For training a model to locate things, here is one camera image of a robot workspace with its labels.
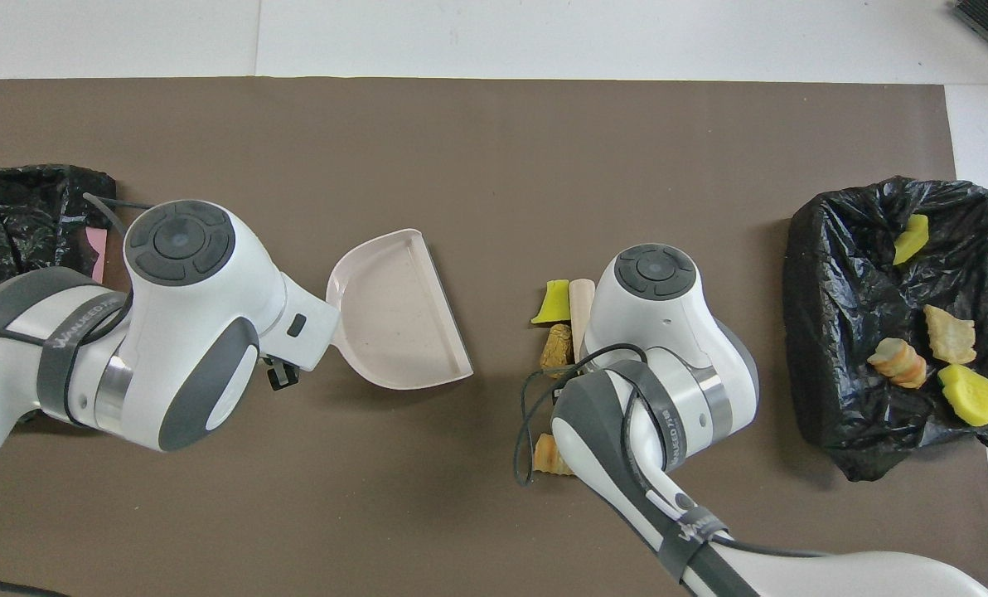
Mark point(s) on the brown paper table mat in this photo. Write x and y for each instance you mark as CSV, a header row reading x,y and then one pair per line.
x,y
544,149

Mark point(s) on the crumpled black trash bag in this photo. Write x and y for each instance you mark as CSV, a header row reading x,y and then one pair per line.
x,y
834,332

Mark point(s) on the beige hand brush black bristles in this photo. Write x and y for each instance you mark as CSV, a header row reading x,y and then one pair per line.
x,y
582,307

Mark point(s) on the orange striped foam chunk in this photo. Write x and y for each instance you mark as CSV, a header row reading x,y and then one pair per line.
x,y
548,456

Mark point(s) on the bright yellow foam block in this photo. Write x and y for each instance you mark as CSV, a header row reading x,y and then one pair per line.
x,y
968,395

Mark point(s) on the yellow sponge wedge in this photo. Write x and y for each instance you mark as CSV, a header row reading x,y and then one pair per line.
x,y
554,305

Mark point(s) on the green and yellow sponge piece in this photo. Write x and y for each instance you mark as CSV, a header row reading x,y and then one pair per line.
x,y
911,240

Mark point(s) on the orange-brown foam cylinder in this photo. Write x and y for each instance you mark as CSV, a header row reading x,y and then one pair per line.
x,y
557,347

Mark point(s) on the beige plastic dustpan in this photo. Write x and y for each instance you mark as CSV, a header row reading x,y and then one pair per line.
x,y
394,315

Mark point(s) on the black bag over pink bin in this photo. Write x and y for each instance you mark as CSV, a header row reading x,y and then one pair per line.
x,y
13,215

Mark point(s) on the pale beige foam chunk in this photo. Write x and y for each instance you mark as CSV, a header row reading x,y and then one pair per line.
x,y
950,336

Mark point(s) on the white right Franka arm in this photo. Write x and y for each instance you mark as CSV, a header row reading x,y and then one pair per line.
x,y
668,348

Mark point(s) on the pink plastic bin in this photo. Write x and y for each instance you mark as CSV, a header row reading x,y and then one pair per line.
x,y
96,249

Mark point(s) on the cream ribbed foam chunk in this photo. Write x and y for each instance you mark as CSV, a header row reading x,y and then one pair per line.
x,y
898,363

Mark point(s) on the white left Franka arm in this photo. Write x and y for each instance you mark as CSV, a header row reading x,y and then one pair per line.
x,y
196,332

